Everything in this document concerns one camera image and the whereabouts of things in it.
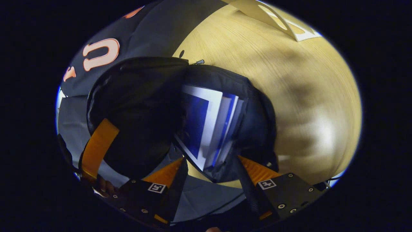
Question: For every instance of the white bookshelf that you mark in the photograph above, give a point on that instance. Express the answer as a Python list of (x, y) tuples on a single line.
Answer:
[(273, 16)]

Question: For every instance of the portrait cover book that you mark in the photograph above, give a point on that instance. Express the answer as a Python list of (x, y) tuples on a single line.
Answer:
[(196, 122)]

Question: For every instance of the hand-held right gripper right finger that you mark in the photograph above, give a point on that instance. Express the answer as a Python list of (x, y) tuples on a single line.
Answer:
[(248, 190)]

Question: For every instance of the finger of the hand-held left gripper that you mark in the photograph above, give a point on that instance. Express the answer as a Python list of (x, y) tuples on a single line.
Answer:
[(98, 145)]

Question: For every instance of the blue spine book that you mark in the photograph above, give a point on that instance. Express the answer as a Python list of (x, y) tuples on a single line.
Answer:
[(227, 122)]

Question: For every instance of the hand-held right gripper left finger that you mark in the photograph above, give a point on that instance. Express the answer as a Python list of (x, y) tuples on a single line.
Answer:
[(175, 190)]

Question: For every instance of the black schoolbag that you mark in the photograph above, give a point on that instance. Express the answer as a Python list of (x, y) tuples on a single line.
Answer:
[(135, 106)]

